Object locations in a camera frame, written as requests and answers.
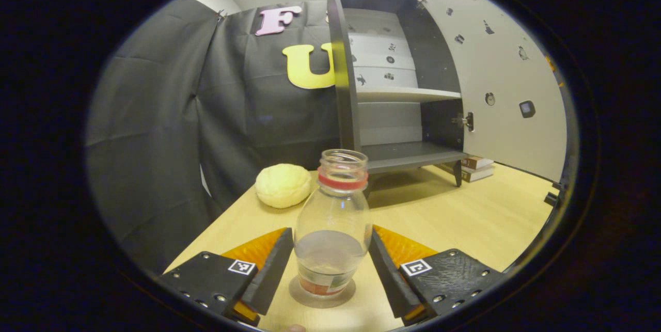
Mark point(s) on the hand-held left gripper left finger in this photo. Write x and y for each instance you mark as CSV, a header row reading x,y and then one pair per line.
x,y
271,275

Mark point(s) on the round brown coaster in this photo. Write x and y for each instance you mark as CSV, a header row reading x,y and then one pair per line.
x,y
310,299

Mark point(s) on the grey cabinet door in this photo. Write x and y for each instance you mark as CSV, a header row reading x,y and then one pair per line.
x,y
506,136

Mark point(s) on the brown book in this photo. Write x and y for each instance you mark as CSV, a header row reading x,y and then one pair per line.
x,y
477,162

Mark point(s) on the pale yellow round bun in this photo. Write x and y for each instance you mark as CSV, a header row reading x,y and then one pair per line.
x,y
283,186

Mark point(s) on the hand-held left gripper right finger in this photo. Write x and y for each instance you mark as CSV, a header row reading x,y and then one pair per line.
x,y
390,280

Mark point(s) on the black backdrop cloth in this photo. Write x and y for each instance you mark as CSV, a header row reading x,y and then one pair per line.
x,y
170,130

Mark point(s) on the grey book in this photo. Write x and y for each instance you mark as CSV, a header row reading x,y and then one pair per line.
x,y
475,174

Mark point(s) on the metal door hinge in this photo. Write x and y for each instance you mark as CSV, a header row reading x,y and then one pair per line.
x,y
466,121
422,1

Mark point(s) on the clear plastic bottle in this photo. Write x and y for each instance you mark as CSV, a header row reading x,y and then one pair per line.
x,y
333,218

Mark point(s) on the dark grey cabinet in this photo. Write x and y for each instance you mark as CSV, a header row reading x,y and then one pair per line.
x,y
387,130

